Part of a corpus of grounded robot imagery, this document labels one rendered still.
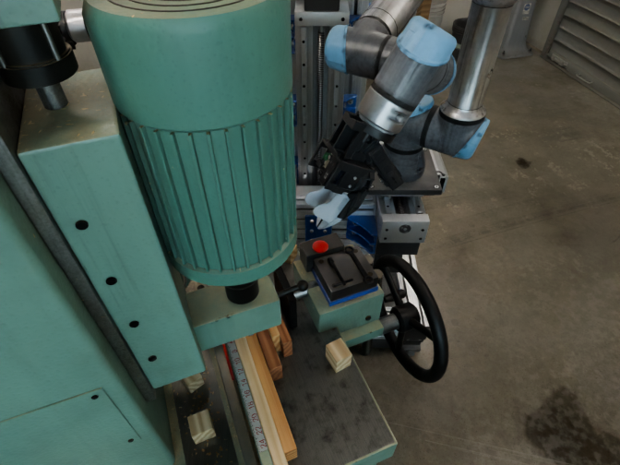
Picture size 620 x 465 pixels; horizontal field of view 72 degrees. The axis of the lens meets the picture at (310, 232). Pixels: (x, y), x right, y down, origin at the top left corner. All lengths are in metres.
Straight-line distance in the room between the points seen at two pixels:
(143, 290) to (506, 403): 1.59
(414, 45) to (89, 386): 0.59
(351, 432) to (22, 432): 0.45
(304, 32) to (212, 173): 0.81
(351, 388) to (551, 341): 1.45
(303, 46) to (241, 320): 0.76
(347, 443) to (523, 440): 1.19
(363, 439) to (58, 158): 0.59
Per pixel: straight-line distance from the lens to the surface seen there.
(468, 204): 2.60
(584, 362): 2.15
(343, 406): 0.78
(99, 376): 0.58
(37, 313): 0.48
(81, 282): 0.50
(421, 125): 1.21
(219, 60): 0.36
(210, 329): 0.68
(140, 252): 0.48
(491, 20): 1.09
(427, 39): 0.64
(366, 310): 0.85
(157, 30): 0.36
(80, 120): 0.43
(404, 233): 1.28
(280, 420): 0.73
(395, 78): 0.64
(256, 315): 0.69
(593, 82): 4.22
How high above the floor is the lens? 1.62
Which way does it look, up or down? 45 degrees down
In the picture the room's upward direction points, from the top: straight up
